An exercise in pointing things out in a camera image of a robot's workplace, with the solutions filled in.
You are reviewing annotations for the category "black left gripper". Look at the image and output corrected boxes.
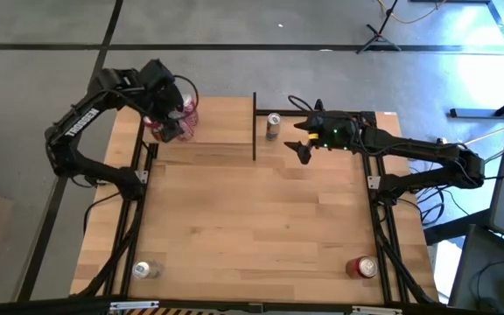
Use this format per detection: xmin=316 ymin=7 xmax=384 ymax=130
xmin=140 ymin=59 xmax=184 ymax=142

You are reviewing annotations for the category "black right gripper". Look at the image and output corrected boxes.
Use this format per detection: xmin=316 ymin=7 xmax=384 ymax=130
xmin=283 ymin=111 xmax=362 ymax=166

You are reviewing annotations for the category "slim blue Red Bull can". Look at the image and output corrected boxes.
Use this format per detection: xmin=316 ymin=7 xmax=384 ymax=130
xmin=265 ymin=112 xmax=283 ymax=142

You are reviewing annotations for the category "silver soda can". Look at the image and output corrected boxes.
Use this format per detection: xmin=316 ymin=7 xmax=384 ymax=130
xmin=131 ymin=261 xmax=164 ymax=281

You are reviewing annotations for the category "black tripod stand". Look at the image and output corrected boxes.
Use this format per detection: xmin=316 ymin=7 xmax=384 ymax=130
xmin=355 ymin=0 xmax=403 ymax=55

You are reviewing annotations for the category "red soda can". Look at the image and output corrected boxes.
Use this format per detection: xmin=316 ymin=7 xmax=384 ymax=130
xmin=346 ymin=255 xmax=380 ymax=280

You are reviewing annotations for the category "black desk foot bar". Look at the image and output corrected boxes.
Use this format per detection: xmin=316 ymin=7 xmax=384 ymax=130
xmin=448 ymin=87 xmax=504 ymax=120
xmin=423 ymin=208 xmax=493 ymax=246

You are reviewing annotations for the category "yellow black hazard tape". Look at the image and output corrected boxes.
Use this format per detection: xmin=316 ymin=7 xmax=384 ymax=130
xmin=124 ymin=307 xmax=221 ymax=315

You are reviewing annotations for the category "black aluminium frame rail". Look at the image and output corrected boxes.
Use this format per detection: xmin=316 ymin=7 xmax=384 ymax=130
xmin=359 ymin=111 xmax=437 ymax=305
xmin=255 ymin=108 xmax=375 ymax=118
xmin=102 ymin=104 xmax=161 ymax=298
xmin=0 ymin=297 xmax=454 ymax=315

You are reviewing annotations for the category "wooden shelf with black frame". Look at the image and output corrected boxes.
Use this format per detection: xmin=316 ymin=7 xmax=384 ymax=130
xmin=133 ymin=90 xmax=258 ymax=162

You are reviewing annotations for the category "orange floor cable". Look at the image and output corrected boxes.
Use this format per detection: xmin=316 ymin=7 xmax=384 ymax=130
xmin=376 ymin=0 xmax=448 ymax=25

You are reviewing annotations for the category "silver metal bracket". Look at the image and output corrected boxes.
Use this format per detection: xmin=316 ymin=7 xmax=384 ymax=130
xmin=108 ymin=300 xmax=160 ymax=312
xmin=351 ymin=305 xmax=404 ymax=315

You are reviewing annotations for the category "white floor cable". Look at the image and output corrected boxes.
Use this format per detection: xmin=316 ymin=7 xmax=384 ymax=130
xmin=446 ymin=116 xmax=504 ymax=149

